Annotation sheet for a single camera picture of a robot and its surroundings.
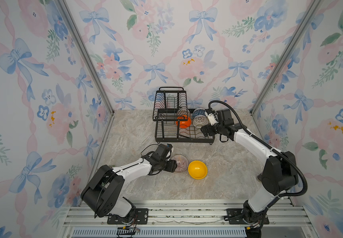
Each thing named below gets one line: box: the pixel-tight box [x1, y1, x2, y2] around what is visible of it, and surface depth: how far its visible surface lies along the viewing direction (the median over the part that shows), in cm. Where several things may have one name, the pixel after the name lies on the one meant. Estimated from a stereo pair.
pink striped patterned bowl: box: [170, 154, 189, 174], surface depth 92 cm
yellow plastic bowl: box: [187, 160, 208, 180], surface depth 88 cm
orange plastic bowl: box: [175, 114, 192, 129], surface depth 109 cm
